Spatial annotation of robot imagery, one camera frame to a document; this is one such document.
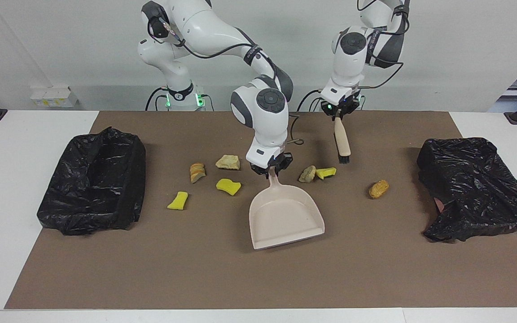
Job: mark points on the beige hand brush black bristles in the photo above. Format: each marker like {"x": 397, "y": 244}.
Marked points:
{"x": 342, "y": 139}

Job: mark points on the pale beige bread chunk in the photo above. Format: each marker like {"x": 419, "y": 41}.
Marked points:
{"x": 228, "y": 162}

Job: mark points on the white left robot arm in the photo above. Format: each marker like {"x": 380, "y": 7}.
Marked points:
{"x": 352, "y": 58}

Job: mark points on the beige plastic dustpan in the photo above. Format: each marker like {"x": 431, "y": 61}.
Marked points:
{"x": 281, "y": 220}

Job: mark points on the brown table mat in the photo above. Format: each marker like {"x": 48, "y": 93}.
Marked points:
{"x": 195, "y": 269}

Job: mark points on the white wall socket box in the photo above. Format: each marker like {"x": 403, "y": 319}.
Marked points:
{"x": 54, "y": 96}

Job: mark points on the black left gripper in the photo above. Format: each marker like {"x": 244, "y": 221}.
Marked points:
{"x": 341, "y": 107}

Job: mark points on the orange fried nugget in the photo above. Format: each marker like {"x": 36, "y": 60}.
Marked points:
{"x": 378, "y": 189}

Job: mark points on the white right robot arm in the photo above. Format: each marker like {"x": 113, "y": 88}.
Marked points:
{"x": 258, "y": 116}

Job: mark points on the striped croissant slice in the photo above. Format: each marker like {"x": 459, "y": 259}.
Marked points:
{"x": 197, "y": 172}

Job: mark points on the orange crusted bread chunk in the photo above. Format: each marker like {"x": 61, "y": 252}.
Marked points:
{"x": 307, "y": 174}

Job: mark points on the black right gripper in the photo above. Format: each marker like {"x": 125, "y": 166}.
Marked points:
{"x": 285, "y": 160}

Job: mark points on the black bag lined bin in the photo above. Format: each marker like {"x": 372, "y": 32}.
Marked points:
{"x": 61, "y": 202}
{"x": 474, "y": 188}

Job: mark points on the yellow sponge wedge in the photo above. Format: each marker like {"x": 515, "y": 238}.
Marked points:
{"x": 228, "y": 186}

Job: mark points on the yellow sponge with green pad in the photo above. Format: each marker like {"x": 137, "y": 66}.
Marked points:
{"x": 326, "y": 172}

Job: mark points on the small yellow sponge piece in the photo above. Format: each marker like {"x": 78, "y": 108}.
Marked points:
{"x": 177, "y": 201}

